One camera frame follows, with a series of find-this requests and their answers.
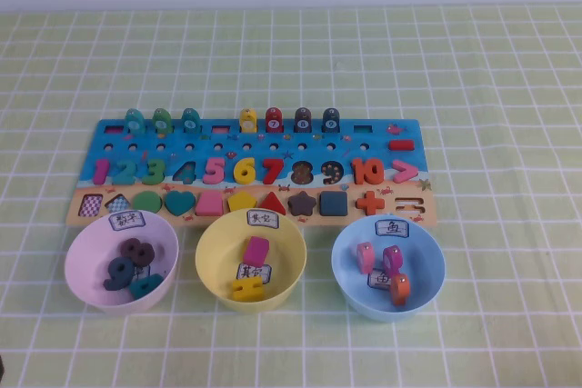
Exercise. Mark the blue ocean puzzle board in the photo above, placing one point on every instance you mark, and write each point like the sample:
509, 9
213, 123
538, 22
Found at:
291, 151

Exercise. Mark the green fish piece three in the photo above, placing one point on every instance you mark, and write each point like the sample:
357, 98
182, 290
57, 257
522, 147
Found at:
161, 122

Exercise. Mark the pink number one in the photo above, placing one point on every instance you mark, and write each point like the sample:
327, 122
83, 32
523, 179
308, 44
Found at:
102, 171

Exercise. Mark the red number seven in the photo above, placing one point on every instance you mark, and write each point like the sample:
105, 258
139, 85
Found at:
273, 169

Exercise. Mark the brown fish piece eight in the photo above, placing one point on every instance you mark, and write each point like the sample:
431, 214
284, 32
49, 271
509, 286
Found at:
302, 121

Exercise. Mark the white inner label pink bowl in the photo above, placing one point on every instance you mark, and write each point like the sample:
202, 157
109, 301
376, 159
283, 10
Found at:
144, 271

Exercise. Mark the pink fish piece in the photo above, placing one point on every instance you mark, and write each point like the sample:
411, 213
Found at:
365, 258

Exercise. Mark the dark blue fish piece nine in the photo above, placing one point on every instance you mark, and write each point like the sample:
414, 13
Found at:
330, 121

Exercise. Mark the brown star piece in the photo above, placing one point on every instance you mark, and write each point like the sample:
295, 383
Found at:
302, 203

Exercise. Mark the white rim label pink bowl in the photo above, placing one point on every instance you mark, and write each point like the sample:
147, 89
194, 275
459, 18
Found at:
127, 221

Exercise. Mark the red triangle piece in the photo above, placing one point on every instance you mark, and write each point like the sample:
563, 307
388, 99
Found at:
272, 206

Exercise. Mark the teal heart piece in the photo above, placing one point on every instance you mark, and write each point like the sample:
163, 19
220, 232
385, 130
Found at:
179, 201

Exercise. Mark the blue number two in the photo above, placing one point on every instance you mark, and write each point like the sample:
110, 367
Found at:
127, 177

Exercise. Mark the magenta fish piece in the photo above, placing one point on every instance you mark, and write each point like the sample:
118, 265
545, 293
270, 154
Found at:
393, 260

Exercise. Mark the yellow fish piece six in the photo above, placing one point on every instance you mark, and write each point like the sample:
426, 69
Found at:
247, 122

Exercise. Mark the green number three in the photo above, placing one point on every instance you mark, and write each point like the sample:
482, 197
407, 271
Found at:
154, 171

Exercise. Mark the magenta rectangle piece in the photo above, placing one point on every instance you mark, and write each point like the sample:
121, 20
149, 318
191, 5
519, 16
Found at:
256, 251

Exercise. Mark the brown number eight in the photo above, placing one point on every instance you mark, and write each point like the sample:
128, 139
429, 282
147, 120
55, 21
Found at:
128, 249

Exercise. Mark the red fish piece seven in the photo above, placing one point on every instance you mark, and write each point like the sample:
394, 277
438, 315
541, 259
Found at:
273, 121

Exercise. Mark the yellow pentagon piece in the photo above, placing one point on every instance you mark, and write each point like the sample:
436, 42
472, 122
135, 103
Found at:
243, 202

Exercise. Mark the teal fish piece four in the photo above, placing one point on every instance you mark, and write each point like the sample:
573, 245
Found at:
190, 121

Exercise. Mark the pink trapezoid piece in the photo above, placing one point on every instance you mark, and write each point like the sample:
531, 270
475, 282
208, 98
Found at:
209, 204

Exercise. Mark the orange number ten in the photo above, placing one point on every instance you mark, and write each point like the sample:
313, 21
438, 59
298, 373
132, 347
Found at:
360, 172

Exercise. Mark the pink plastic bowl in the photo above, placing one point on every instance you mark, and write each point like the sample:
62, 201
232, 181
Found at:
86, 265

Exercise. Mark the orange plus sign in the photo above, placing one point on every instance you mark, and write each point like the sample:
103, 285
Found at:
370, 203

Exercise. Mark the light blue plastic bowl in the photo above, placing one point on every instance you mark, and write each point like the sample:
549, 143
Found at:
423, 270

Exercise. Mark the dark blue number nine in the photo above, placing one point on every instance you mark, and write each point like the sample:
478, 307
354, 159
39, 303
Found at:
113, 280

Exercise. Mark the yellow equals sign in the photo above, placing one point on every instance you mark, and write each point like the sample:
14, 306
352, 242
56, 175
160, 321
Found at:
247, 292

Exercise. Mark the white rim label blue bowl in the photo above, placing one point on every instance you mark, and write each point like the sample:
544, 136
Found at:
392, 228

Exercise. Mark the teal number four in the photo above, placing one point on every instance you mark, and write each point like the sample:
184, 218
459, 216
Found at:
147, 287

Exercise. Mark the orange fish piece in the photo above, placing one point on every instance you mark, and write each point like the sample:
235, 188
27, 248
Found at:
400, 290

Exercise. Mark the green checkered tablecloth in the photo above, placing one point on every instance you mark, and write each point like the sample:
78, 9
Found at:
477, 88

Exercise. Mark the green circle piece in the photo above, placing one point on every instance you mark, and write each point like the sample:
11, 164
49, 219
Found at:
147, 202

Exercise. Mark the red minus sign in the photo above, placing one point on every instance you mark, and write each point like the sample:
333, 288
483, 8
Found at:
400, 145

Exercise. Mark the white inner label yellow bowl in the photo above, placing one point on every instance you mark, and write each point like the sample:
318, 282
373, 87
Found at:
253, 271

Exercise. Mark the teal fish piece two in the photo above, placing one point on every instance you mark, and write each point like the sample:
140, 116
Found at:
134, 122

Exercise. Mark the pink number five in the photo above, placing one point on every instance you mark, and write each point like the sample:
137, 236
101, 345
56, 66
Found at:
214, 172

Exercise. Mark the white rim label yellow bowl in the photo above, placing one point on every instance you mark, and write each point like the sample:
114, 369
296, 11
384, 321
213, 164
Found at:
262, 218

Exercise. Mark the yellow number six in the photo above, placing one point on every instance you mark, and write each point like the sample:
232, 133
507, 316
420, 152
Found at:
240, 173

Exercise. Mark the pink greater-than sign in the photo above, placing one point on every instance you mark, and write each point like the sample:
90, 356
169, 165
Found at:
409, 172

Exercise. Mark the yellow plastic bowl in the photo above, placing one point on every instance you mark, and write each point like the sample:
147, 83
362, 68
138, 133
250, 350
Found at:
286, 261

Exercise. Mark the dark blue square piece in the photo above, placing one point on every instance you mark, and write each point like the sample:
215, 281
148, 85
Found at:
334, 203

